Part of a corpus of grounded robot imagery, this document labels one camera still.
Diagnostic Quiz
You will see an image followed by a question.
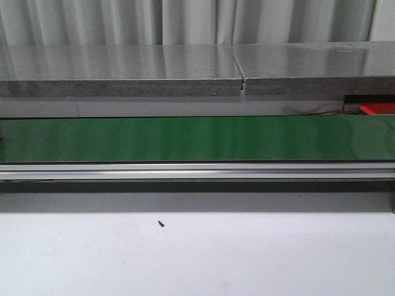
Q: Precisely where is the grey stone slab left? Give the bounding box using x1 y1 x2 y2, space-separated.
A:
1 45 243 97

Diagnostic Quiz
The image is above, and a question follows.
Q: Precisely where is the grey stone slab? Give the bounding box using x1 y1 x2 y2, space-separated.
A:
232 41 394 96
1 45 243 97

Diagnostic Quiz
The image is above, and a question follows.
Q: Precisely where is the green conveyor belt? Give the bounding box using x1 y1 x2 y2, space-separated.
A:
1 115 394 163

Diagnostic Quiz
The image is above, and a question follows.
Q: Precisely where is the grey rear conveyor panel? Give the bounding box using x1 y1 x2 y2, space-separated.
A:
1 95 344 118

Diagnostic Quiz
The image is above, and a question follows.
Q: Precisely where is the red plate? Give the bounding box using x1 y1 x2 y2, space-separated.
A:
359 102 395 115

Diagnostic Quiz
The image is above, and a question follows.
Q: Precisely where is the grey stone slab right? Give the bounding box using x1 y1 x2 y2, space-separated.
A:
232 41 394 96

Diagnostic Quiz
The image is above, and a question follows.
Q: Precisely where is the grey pleated curtain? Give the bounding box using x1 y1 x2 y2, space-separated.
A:
1 1 376 46

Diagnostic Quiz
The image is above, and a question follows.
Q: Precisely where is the aluminium conveyor side rail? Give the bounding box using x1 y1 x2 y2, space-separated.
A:
1 161 394 181

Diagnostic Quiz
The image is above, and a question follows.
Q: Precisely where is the red cable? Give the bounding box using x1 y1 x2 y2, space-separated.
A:
305 110 359 117

